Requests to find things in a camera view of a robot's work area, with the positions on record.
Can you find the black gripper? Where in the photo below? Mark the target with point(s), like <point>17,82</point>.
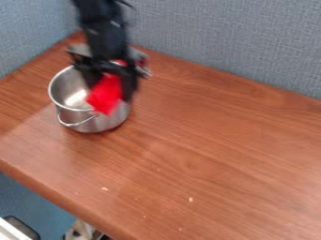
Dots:
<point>107,53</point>

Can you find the red plastic block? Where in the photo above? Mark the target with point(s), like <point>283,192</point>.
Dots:
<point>104,95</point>

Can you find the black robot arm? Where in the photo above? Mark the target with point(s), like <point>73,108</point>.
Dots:
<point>101,14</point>

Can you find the white object under table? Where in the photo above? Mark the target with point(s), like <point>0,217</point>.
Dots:
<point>81,231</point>

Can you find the black and silver equipment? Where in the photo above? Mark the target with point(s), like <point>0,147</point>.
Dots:
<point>13,229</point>

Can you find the metal pot with handle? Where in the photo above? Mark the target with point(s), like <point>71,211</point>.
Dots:
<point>75,114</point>

